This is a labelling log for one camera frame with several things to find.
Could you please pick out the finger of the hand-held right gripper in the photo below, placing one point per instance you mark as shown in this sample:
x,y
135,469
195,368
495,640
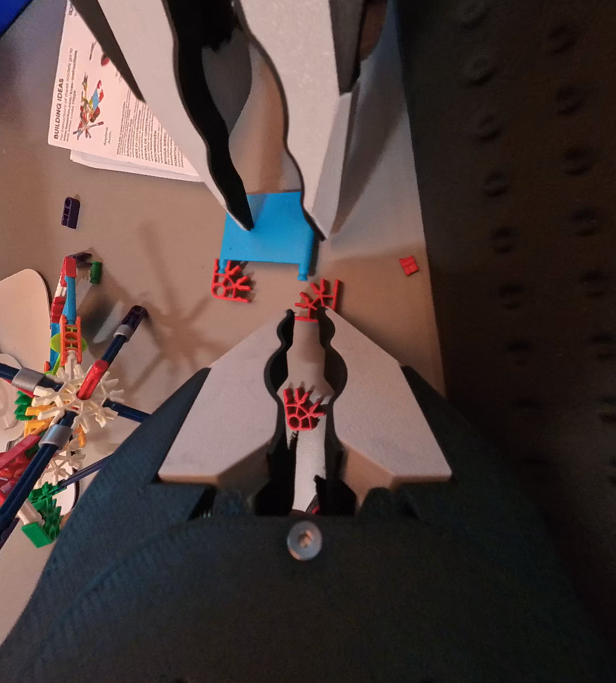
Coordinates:
x,y
308,80
148,64

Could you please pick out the red fan connector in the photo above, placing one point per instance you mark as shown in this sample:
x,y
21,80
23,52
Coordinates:
x,y
230,283
302,408

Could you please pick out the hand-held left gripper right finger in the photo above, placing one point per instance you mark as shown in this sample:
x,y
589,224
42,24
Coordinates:
x,y
393,427

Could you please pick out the instruction booklet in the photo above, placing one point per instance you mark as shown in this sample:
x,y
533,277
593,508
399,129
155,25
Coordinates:
x,y
126,133

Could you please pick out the black perforated panel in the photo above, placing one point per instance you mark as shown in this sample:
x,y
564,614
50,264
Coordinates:
x,y
526,213

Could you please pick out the blue panel piece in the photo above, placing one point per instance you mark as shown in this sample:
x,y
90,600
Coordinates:
x,y
276,235

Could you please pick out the person's right hand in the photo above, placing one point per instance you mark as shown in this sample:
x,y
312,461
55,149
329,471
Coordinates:
x,y
374,26

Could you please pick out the purple clip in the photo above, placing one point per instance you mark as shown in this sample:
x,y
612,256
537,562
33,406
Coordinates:
x,y
70,212
79,260

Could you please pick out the small green clip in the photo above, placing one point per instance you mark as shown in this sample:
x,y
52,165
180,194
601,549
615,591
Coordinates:
x,y
95,272

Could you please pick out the small red clip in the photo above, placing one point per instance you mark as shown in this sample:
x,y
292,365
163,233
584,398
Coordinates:
x,y
409,265

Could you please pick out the blue rod cross assembly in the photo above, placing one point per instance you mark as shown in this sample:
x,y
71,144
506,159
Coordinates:
x,y
52,437

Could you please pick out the red connector with green clip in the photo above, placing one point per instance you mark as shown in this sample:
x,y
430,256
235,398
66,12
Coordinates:
x,y
318,299

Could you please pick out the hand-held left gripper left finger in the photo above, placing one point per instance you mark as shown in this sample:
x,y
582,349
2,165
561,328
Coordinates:
x,y
217,427

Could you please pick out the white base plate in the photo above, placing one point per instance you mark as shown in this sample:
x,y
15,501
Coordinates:
x,y
9,299

